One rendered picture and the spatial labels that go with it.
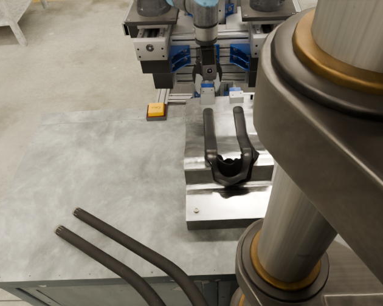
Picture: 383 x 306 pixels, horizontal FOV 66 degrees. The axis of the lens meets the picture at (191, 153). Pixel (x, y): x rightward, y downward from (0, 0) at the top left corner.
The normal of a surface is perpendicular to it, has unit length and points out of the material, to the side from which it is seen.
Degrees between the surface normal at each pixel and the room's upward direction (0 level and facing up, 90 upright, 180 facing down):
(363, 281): 0
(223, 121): 3
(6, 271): 0
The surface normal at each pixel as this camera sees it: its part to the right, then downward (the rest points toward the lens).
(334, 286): -0.07, -0.64
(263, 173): 0.00, 0.70
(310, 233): -0.27, 0.75
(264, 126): -0.92, 0.34
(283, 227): -0.75, 0.54
